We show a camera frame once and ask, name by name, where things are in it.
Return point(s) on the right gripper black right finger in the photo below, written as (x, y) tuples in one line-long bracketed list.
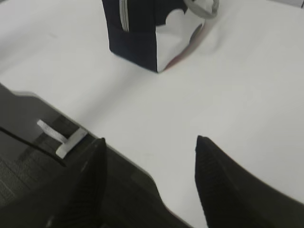
[(231, 197)]

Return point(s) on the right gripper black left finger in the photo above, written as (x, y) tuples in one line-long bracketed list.
[(80, 206)]

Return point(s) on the navy blue lunch bag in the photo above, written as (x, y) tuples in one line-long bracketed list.
[(152, 33)]

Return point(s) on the grey metal frame bracket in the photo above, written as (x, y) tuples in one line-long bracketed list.
[(67, 144)]

